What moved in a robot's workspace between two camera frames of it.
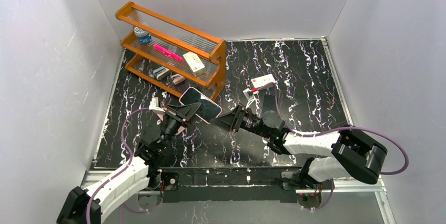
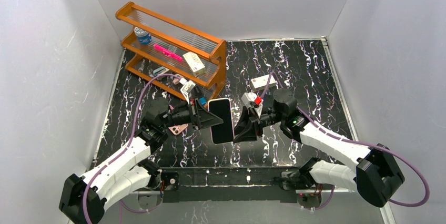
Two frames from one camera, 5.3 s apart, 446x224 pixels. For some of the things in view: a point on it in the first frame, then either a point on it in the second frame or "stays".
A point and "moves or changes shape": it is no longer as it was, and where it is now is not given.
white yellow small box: (194, 63) stays
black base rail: (227, 184) stays
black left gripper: (176, 115) -> (197, 115)
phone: (208, 110) moves or changes shape
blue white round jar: (143, 37) stays
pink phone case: (180, 129) stays
